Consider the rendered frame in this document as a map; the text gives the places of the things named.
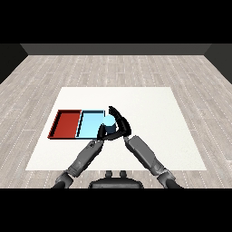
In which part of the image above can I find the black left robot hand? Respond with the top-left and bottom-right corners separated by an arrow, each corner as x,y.
96,123 -> 107,142

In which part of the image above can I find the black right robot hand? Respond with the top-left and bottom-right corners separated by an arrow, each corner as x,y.
104,105 -> 133,142

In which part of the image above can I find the small blue can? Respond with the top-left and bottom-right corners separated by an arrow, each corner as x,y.
101,114 -> 119,135

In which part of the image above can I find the light blue shallow open box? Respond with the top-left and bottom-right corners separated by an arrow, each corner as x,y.
74,109 -> 107,140

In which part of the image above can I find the red shallow open box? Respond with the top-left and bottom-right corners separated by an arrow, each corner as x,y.
47,109 -> 83,140

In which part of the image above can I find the dark grey robot body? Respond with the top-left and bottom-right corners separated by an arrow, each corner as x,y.
88,170 -> 145,189

